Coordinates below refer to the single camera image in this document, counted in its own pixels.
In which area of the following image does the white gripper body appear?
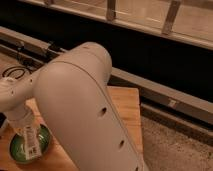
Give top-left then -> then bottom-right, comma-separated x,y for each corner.
5,106 -> 34,129

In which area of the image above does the white plastic bottle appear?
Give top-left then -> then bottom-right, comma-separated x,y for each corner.
23,126 -> 41,160

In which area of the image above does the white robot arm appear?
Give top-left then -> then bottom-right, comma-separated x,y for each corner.
0,42 -> 144,171

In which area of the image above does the green ceramic bowl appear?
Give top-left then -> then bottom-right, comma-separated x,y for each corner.
9,124 -> 51,164

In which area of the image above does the dark object at left edge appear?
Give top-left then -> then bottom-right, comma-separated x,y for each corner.
0,113 -> 6,129

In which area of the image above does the black power adapter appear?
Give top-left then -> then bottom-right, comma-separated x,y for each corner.
47,43 -> 65,53

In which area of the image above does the black coiled cable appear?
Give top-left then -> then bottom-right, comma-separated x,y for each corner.
2,65 -> 34,80

